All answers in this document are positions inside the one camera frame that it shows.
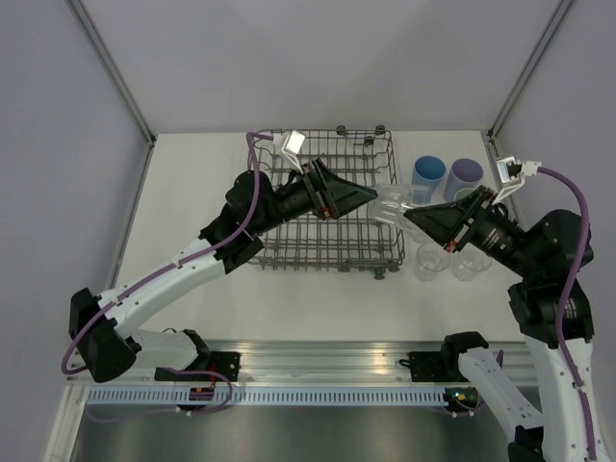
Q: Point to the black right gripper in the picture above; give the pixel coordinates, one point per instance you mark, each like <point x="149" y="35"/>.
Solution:
<point x="451" y="220"/>

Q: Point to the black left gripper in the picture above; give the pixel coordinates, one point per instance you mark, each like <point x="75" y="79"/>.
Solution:
<point x="331" y="195"/>

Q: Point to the green plastic cup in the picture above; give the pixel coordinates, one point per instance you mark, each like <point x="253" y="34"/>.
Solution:
<point x="463" y="193"/>

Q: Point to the purple plastic cup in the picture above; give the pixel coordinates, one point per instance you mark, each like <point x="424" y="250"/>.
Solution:
<point x="464" y="173"/>

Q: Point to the clear glass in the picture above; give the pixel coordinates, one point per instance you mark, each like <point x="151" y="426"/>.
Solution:
<point x="391" y="202"/>
<point x="418" y="235"/>
<point x="431" y="262"/>
<point x="469" y="263"/>

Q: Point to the blue plastic cup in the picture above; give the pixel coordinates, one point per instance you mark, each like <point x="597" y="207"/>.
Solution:
<point x="428" y="173"/>

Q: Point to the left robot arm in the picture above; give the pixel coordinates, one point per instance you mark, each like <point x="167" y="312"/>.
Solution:
<point x="106" y="329"/>

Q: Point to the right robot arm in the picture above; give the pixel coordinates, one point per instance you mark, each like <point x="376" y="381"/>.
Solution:
<point x="553" y="314"/>

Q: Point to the grey wire dish rack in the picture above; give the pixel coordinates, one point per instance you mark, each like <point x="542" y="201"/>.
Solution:
<point x="355" y="242"/>

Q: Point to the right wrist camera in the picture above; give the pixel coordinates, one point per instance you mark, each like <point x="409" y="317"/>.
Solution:
<point x="512" y="174"/>

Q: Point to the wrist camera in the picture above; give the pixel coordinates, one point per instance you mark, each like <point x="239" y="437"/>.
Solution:
<point x="512" y="174"/>
<point x="289" y="143"/>

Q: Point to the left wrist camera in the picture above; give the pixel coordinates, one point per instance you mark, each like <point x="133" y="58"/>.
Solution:
<point x="289" y="143"/>

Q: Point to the aluminium frame post right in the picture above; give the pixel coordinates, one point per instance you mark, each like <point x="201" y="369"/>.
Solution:
<point x="535" y="57"/>

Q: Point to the aluminium frame post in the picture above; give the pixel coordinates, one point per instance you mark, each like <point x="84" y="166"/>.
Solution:
<point x="103" y="54"/>
<point x="535" y="57"/>

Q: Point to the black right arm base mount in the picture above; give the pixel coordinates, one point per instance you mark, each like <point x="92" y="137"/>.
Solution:
<point x="429" y="366"/>

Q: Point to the aluminium table front rail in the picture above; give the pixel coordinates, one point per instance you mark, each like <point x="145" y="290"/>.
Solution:
<point x="346" y="364"/>

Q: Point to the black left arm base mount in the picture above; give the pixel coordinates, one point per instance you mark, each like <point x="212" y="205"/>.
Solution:
<point x="226" y="363"/>

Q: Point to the aluminium frame post left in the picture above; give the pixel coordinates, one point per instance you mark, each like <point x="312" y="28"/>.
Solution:
<point x="103" y="54"/>

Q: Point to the white slotted cable duct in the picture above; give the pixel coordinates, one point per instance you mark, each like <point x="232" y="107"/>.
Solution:
<point x="253" y="395"/>

